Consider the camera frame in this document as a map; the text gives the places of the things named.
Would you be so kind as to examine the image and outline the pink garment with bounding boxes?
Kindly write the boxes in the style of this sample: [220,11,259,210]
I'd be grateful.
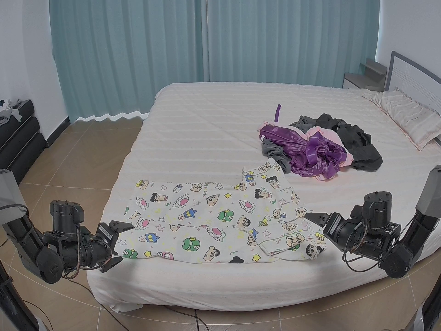
[260,119,354,182]

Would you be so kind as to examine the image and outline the white printed pyjama top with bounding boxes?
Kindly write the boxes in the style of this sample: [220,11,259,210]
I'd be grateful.
[117,161,327,265]

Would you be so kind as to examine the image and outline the pile of clothes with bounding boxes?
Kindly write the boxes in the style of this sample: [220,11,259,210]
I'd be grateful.
[0,98,23,125]

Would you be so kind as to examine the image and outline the cream striped pillow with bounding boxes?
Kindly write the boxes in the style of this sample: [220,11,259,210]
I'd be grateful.
[361,88,441,151]

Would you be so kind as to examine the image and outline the dark grey garment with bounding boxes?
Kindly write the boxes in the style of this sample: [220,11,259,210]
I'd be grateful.
[316,113,384,172]

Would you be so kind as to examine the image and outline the black cable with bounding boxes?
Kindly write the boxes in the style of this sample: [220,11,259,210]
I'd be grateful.
[162,305,209,331]

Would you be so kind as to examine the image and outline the blue-green curtain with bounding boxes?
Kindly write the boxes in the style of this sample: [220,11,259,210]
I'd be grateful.
[206,0,382,87]
[50,0,211,122]

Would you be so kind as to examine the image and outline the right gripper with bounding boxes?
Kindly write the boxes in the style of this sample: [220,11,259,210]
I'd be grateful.
[305,211,354,251]

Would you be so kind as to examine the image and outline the grey bedside table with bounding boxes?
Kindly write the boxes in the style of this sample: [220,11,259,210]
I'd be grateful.
[343,58,388,92]

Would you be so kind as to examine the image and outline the black chest of drawers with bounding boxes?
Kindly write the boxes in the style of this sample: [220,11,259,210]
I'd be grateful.
[0,99,46,185]

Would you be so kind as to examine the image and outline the purple satin garment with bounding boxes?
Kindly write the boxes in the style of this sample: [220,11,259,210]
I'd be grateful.
[259,104,347,180]

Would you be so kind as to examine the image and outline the bed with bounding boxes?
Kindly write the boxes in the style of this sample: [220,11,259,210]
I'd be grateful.
[85,51,441,314]

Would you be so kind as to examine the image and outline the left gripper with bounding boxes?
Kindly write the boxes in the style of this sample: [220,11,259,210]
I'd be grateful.
[83,220,136,274]

